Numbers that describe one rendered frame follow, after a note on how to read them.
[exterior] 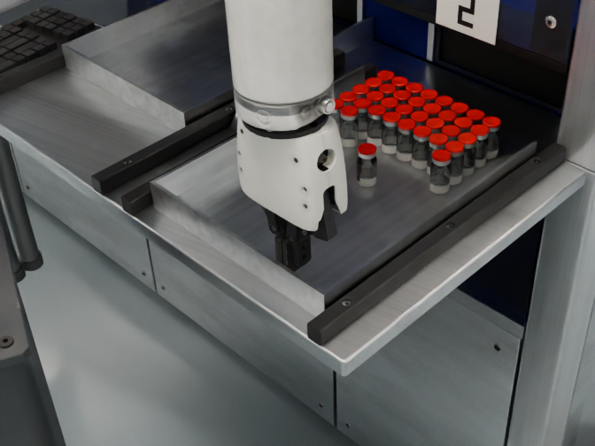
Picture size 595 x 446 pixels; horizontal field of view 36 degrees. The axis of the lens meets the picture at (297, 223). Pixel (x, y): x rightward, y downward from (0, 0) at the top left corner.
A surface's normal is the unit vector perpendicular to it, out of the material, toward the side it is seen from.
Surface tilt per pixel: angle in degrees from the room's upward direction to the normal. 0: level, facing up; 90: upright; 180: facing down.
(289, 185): 92
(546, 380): 90
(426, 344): 90
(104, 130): 0
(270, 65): 90
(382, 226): 0
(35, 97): 0
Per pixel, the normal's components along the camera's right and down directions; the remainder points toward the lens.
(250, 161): -0.76, 0.44
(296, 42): 0.29, 0.58
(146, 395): -0.04, -0.78
